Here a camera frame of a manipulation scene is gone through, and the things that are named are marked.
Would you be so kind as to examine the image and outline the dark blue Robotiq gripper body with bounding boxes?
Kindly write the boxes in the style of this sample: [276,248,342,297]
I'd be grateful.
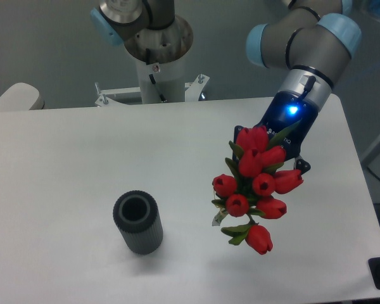
[234,91,319,160]

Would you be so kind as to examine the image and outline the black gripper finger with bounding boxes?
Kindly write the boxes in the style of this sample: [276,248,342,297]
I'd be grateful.
[294,155,311,175]

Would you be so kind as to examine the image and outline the red tulip bouquet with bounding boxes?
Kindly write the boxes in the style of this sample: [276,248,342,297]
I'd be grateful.
[212,123,303,255]

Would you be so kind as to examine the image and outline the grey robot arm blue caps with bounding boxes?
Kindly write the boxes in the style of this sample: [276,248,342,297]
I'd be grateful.
[90,1,362,173]

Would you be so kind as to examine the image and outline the dark grey ribbed vase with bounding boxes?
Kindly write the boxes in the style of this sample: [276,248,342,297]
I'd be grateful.
[113,190,163,255]

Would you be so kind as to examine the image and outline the beige chair armrest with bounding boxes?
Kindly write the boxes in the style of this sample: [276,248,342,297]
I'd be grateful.
[0,82,45,113]

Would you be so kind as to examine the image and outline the white metal base frame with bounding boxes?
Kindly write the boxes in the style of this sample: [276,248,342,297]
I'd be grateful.
[94,73,210,107]

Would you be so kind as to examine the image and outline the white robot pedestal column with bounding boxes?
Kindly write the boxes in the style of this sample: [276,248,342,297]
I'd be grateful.
[135,58,185,105]

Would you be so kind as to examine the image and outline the black cable on pedestal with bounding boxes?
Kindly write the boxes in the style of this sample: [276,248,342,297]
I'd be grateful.
[145,47,167,103]

